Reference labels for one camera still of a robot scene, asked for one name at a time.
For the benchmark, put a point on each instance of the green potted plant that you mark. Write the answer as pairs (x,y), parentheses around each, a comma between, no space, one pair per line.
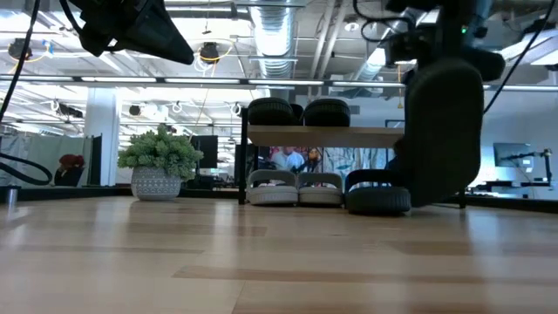
(157,152)

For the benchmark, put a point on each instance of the person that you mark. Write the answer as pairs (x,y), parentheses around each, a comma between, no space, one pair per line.
(70,174)
(287,160)

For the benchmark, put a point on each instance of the silver metal cylinder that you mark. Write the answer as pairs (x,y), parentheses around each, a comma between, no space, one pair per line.
(12,198)

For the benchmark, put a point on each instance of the silver ventilation duct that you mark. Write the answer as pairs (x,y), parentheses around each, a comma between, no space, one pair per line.
(274,39)

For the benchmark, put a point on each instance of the grey partition curtain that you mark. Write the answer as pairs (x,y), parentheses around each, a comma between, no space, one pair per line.
(43,152)

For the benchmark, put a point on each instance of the large ceiling light panel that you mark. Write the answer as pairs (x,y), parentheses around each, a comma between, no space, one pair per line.
(532,48)

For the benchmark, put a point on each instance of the black partition panel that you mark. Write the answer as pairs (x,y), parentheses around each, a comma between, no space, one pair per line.
(96,161)

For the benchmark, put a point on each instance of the background monitor with lit screen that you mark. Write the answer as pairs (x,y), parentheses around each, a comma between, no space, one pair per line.
(510,152)

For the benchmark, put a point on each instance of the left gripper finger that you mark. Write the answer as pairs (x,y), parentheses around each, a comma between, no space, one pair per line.
(165,43)

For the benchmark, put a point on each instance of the black background monitor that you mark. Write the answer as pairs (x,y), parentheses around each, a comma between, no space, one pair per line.
(205,150)

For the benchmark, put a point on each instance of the wooden shelf with black frame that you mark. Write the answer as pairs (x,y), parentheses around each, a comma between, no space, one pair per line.
(322,136)

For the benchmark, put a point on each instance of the grey rubber slide sandal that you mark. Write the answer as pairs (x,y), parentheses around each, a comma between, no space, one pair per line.
(320,196)
(272,196)

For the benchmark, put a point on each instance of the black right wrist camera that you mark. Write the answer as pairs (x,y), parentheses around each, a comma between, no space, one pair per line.
(410,48)

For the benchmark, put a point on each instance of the black ceiling-mounted device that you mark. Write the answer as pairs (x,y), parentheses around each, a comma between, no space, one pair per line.
(209,51)
(20,49)

